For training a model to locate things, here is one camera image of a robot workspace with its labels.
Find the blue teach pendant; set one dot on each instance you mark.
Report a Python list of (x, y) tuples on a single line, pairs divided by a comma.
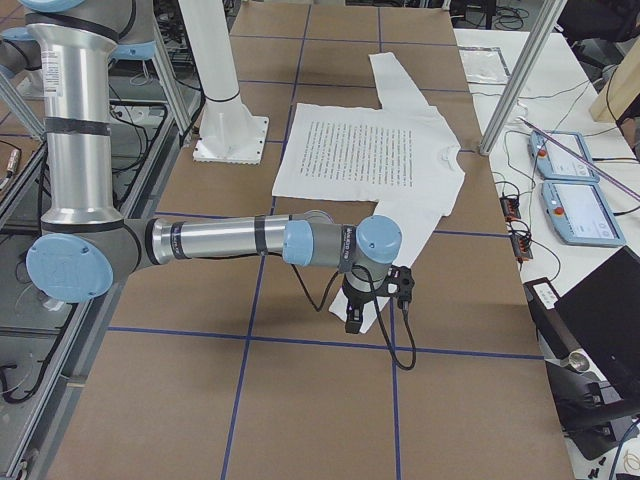
[(580, 214), (554, 163)]

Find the lower blue teach pendant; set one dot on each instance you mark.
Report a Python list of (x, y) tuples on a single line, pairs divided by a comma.
[(580, 214)]

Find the black box white label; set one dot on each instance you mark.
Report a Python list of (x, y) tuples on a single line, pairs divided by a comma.
[(541, 298)]

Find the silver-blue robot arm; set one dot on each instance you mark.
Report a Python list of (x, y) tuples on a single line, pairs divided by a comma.
[(87, 245)]

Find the clear plastic sheet taped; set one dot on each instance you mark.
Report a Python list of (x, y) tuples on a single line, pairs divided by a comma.
[(484, 65)]

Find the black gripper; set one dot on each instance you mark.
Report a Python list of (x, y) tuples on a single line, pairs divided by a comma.
[(356, 301)]

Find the white long-sleeve printed shirt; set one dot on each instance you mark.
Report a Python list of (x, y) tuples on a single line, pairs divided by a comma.
[(401, 156)]

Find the black laptop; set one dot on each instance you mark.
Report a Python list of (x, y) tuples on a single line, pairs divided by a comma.
[(602, 313)]

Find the black monitor stand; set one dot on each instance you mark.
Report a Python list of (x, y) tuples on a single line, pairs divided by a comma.
[(592, 413)]

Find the aluminium frame post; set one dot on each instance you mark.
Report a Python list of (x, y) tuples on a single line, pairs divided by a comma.
[(535, 42)]

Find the upper blue teach pendant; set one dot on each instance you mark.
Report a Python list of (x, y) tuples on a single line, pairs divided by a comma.
[(554, 163)]

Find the orange-black electronics board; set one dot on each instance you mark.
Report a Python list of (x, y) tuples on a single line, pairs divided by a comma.
[(521, 244), (510, 206)]

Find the metal rod reacher tool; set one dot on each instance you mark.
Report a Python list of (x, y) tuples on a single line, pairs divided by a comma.
[(618, 184)]

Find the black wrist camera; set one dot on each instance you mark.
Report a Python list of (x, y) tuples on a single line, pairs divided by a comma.
[(399, 284)]

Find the third grey-blue robot arm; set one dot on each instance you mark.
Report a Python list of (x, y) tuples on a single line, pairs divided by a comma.
[(19, 52)]

